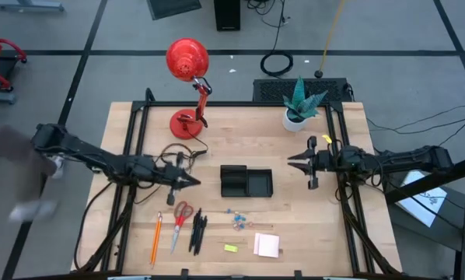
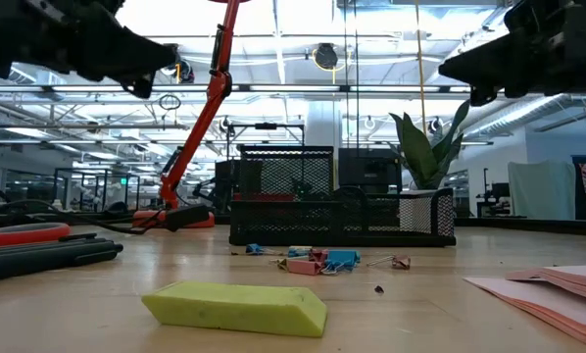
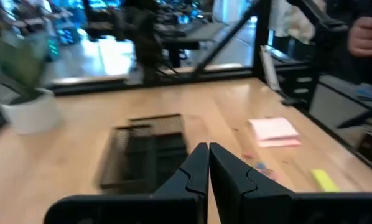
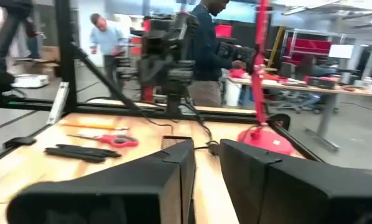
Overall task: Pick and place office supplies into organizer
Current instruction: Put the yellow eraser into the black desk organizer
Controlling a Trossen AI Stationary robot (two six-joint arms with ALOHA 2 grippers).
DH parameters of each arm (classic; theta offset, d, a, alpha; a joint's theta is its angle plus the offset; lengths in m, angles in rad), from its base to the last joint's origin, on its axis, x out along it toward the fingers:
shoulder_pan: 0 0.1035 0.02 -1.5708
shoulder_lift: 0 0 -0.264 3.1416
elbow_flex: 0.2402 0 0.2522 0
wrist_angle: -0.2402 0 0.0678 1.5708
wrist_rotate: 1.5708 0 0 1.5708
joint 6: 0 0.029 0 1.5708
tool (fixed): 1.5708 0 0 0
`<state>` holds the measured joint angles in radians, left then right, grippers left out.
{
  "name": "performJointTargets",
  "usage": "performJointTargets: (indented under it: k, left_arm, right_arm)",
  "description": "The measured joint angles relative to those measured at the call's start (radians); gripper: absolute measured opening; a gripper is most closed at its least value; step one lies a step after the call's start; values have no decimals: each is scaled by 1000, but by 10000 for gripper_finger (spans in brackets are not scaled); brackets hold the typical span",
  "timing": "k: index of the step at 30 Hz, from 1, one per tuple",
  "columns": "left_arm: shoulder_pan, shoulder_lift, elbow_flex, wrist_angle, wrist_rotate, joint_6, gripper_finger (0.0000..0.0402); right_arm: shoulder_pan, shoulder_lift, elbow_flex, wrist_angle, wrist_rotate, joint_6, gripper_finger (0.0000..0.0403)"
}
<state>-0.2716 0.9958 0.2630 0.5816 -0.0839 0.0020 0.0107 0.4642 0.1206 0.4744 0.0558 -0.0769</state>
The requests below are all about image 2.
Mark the yellow-green eraser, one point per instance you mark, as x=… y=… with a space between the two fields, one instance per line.
x=234 y=309

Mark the pale green cloth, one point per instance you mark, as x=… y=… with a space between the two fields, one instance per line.
x=543 y=191

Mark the teal binder clip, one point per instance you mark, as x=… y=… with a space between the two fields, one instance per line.
x=299 y=251

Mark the background desk with monitor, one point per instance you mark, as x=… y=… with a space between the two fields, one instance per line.
x=494 y=196

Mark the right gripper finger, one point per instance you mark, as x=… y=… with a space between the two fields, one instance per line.
x=494 y=61
x=481 y=96

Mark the black computer case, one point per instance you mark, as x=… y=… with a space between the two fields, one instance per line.
x=369 y=169

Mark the blue binder clip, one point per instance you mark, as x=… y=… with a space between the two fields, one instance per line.
x=342 y=258
x=254 y=249

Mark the black background machine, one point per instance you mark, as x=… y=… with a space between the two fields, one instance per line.
x=223 y=186

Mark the snake plant in white pot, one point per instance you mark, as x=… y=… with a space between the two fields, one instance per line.
x=420 y=152

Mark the black aluminium table frame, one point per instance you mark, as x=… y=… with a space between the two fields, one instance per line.
x=543 y=225

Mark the black mesh desk organizer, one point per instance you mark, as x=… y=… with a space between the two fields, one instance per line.
x=283 y=223

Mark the red desk lamp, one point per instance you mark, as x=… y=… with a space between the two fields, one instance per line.
x=217 y=88

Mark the yellow binder clip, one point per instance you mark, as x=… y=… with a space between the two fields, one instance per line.
x=281 y=265

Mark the pink sticky note pad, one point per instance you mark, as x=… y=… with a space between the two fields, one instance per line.
x=543 y=309
x=557 y=279

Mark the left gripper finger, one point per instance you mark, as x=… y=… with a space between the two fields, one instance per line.
x=140 y=87
x=131 y=49

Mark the black background workstation frame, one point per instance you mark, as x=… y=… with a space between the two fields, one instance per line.
x=97 y=188

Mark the small black debris bit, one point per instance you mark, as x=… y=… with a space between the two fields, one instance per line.
x=378 y=289

